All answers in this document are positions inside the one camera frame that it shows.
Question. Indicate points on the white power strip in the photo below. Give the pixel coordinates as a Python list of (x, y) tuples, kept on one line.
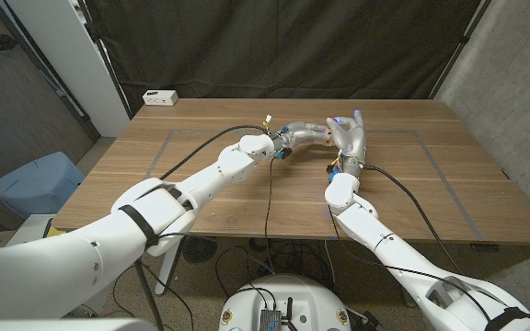
[(160, 97)]

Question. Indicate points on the black backdrop curtain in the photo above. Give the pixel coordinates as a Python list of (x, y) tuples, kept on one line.
[(283, 46)]

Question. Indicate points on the round black fan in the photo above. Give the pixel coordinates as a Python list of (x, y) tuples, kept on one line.
[(199, 249)]

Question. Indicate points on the white table leg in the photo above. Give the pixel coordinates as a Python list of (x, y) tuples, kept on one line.
[(168, 273)]

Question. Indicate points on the blue plastic bin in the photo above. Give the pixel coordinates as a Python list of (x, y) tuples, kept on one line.
[(35, 184)]

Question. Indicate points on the large wooden panel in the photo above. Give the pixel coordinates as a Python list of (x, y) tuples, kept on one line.
[(191, 132)]

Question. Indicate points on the black backdrop stand pole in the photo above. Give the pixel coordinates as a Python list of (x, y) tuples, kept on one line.
[(460, 46), (104, 55)]

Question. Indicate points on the grey electronics box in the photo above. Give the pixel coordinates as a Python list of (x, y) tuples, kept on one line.
[(269, 320)]

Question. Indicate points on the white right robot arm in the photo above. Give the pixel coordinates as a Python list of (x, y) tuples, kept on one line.
[(384, 239)]

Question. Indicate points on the wooden block with holes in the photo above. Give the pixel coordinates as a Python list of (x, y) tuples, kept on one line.
[(328, 137)]

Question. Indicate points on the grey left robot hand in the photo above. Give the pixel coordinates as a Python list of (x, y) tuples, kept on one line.
[(299, 133)]

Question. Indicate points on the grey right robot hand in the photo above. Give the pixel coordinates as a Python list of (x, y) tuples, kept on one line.
[(351, 140)]

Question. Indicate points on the grey table leg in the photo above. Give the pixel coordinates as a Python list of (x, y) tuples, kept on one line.
[(407, 296)]

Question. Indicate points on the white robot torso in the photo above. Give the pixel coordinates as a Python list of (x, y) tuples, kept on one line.
[(288, 289)]

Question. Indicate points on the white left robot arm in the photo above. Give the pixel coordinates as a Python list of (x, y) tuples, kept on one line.
[(177, 202)]

